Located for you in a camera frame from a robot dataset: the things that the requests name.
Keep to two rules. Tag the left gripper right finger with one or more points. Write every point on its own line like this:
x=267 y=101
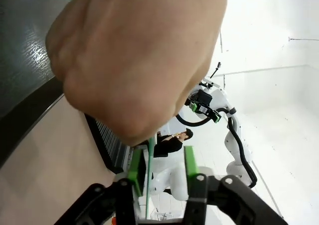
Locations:
x=193 y=170

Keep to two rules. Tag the person in black clothes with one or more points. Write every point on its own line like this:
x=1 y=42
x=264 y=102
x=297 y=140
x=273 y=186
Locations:
x=167 y=145

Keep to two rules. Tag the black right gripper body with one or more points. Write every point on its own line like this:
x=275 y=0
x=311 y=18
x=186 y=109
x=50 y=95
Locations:
x=205 y=96

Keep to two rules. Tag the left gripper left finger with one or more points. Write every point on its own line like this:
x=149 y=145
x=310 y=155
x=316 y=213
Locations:
x=135 y=170

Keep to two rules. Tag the black tray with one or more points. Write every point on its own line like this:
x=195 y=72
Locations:
x=20 y=35

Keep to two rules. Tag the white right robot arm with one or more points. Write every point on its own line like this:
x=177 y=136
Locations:
x=229 y=145

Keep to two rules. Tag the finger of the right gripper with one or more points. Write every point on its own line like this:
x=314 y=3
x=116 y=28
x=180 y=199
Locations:
x=192 y=105
x=216 y=117

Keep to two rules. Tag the person's right hand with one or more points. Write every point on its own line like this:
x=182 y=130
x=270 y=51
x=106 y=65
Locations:
x=134 y=60

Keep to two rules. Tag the black slotted PCB rack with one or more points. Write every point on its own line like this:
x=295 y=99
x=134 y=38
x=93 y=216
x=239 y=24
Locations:
x=107 y=140

